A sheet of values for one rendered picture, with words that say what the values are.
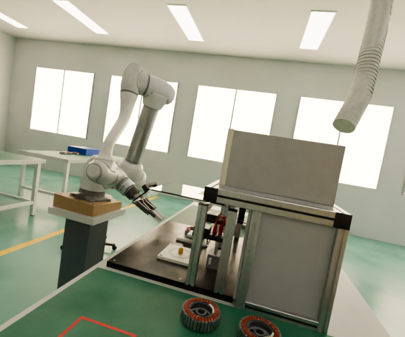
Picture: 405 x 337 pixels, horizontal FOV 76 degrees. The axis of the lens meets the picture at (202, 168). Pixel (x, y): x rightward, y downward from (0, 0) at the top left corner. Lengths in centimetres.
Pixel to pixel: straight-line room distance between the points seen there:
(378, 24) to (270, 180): 193
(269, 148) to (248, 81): 510
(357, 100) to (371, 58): 37
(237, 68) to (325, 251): 545
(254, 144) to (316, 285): 48
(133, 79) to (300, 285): 127
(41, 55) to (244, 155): 783
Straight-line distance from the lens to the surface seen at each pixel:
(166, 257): 111
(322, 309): 95
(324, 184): 96
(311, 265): 91
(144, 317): 84
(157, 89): 160
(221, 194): 84
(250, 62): 612
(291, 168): 94
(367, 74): 242
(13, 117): 882
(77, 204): 168
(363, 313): 121
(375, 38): 259
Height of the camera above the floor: 124
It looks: 4 degrees down
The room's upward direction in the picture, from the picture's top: 9 degrees clockwise
